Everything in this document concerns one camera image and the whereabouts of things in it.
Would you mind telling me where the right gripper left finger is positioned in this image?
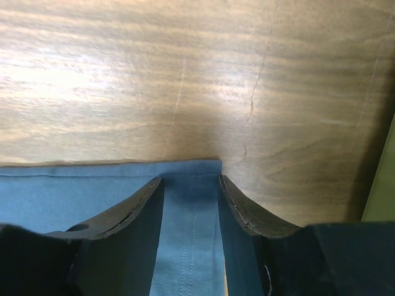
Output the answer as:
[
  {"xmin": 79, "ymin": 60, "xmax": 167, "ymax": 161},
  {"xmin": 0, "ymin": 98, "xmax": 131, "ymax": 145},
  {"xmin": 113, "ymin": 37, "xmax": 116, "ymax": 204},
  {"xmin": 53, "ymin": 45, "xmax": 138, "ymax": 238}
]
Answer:
[{"xmin": 1, "ymin": 177, "xmax": 164, "ymax": 295}]

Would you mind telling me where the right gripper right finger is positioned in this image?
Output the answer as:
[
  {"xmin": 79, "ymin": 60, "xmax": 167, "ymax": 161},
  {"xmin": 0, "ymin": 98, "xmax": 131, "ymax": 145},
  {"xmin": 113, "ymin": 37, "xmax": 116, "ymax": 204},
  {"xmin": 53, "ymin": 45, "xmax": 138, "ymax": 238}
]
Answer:
[{"xmin": 218, "ymin": 175, "xmax": 394, "ymax": 295}]

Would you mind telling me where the blue-grey t-shirt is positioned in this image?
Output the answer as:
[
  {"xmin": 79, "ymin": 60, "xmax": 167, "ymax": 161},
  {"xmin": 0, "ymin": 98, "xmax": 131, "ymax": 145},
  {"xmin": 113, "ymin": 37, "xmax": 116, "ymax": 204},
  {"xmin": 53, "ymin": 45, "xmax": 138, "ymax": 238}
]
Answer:
[{"xmin": 1, "ymin": 160, "xmax": 229, "ymax": 295}]

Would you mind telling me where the olive green plastic bin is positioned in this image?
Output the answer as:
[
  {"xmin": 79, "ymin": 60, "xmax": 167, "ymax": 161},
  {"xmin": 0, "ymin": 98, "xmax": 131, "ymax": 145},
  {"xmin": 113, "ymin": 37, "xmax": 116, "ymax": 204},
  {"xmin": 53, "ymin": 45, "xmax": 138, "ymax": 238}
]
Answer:
[{"xmin": 361, "ymin": 117, "xmax": 395, "ymax": 222}]

